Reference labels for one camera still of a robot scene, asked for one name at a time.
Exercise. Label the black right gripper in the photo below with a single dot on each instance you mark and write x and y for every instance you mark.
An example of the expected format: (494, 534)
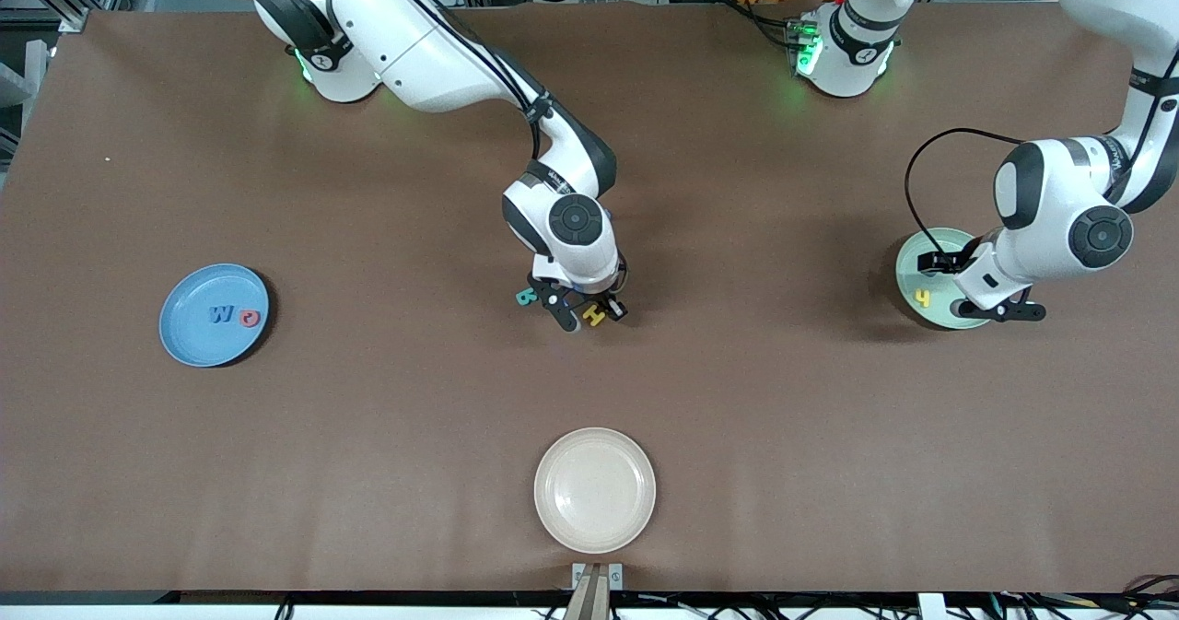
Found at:
(612, 303)

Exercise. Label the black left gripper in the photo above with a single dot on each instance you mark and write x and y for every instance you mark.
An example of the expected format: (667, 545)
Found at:
(950, 262)

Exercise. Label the yellow uppercase letter H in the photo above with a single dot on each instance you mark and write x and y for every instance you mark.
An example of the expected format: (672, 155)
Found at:
(594, 316)

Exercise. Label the yellow lowercase letter h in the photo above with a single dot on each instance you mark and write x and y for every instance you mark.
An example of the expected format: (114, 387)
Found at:
(921, 299)

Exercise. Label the red letter Q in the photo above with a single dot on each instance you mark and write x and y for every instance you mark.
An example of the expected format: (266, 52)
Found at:
(243, 316)

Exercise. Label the blue uppercase letter M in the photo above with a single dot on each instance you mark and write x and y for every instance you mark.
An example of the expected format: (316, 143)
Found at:
(221, 314)

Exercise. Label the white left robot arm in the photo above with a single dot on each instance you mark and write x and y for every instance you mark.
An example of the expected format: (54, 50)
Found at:
(1059, 196)

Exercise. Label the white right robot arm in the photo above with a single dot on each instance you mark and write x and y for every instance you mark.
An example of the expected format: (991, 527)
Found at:
(414, 58)

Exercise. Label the green plate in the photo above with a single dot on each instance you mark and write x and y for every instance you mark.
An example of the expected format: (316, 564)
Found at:
(905, 281)

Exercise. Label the teal uppercase letter R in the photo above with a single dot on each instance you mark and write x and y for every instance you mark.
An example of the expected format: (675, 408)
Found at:
(524, 298)

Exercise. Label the beige plate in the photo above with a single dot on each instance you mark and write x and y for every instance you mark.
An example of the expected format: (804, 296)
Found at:
(595, 490)

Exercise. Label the blue plate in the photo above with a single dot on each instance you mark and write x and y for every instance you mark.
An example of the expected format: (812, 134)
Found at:
(198, 344)

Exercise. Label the brown table mat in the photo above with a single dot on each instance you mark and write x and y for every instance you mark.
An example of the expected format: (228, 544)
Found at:
(368, 473)

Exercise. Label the metal table bracket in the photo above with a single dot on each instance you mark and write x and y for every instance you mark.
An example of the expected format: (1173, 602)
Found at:
(578, 572)

